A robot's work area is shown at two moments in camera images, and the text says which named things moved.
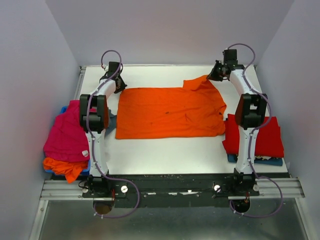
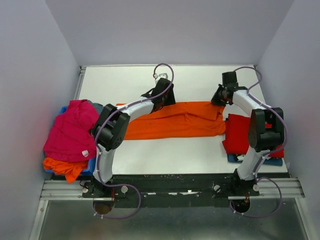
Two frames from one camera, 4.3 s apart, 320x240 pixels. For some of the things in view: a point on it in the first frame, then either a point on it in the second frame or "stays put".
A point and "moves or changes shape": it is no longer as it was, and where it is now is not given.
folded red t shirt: x=269 y=141 stays put
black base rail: x=171 y=190 stays put
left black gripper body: x=122 y=85 → x=168 y=99
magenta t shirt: x=67 y=141 stays put
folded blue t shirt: x=278 y=161 stays put
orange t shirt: x=196 y=109 moves or changes shape
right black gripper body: x=216 y=73 → x=218 y=98
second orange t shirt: x=70 y=169 stays put
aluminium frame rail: x=68 y=190 stays put
